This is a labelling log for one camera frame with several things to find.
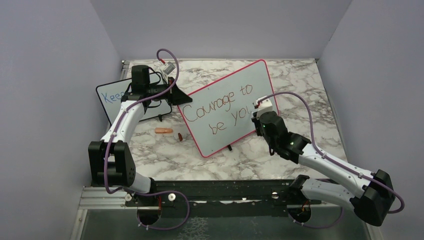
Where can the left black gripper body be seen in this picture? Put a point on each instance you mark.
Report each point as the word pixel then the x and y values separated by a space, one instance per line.
pixel 162 87

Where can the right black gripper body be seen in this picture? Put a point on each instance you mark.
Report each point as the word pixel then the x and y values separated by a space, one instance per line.
pixel 258 126

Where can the red framed whiteboard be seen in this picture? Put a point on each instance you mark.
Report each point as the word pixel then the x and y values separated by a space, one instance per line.
pixel 220 113

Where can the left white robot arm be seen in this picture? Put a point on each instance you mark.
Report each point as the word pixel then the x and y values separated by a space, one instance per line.
pixel 110 159

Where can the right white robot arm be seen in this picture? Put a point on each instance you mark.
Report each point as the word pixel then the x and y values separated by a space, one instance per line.
pixel 368 194

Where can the black framed written whiteboard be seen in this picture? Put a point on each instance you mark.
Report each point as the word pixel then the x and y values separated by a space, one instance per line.
pixel 110 95

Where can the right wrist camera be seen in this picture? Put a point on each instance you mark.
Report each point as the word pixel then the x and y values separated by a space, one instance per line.
pixel 262 105

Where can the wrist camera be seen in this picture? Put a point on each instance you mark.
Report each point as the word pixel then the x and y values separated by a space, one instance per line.
pixel 262 105
pixel 167 69

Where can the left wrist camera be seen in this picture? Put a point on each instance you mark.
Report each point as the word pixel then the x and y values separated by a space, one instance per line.
pixel 167 69

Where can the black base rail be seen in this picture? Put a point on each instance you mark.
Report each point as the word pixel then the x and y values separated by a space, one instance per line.
pixel 220 199

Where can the aluminium frame rail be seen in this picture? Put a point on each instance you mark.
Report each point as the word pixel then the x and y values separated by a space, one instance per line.
pixel 99 214

